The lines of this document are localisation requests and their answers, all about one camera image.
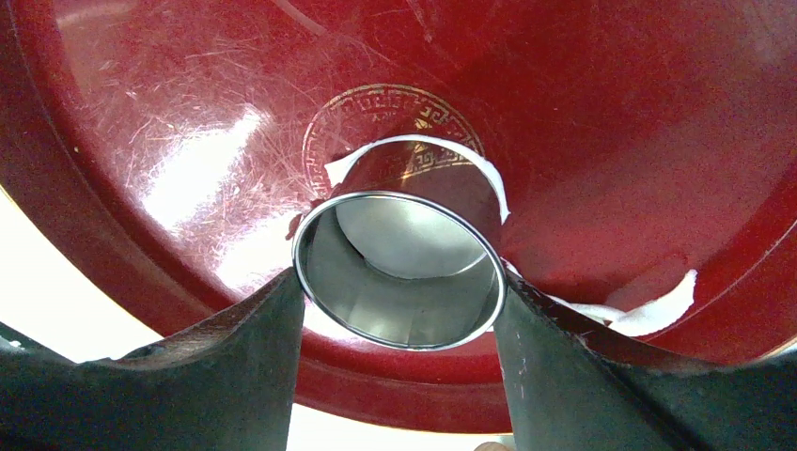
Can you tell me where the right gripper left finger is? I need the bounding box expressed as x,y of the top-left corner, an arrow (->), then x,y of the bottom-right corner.
1,269 -> 305,450

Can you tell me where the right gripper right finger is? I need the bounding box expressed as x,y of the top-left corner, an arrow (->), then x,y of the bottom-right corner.
494,275 -> 796,450

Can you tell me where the small metal cup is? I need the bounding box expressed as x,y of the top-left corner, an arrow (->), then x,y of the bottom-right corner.
292,142 -> 508,351

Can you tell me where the round red plate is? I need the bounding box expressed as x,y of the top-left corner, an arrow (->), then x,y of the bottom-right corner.
0,0 -> 797,435

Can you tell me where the white dough ball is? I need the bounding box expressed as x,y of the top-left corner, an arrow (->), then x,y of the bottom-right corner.
324,133 -> 697,337

